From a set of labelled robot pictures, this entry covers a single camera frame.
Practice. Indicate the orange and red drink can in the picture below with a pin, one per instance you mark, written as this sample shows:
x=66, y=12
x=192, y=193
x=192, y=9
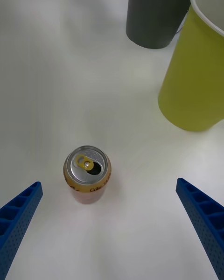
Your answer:
x=87, y=182

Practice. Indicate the grey plastic bin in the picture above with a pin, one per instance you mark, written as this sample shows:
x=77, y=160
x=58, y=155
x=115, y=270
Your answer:
x=154, y=14

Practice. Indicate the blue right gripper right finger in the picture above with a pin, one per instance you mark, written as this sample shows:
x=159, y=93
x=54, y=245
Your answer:
x=205, y=217

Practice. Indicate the yellow-green plastic bin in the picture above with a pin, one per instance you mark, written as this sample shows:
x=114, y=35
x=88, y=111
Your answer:
x=196, y=79

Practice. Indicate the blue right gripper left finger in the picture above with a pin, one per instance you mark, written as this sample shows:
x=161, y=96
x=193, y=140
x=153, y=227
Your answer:
x=18, y=217

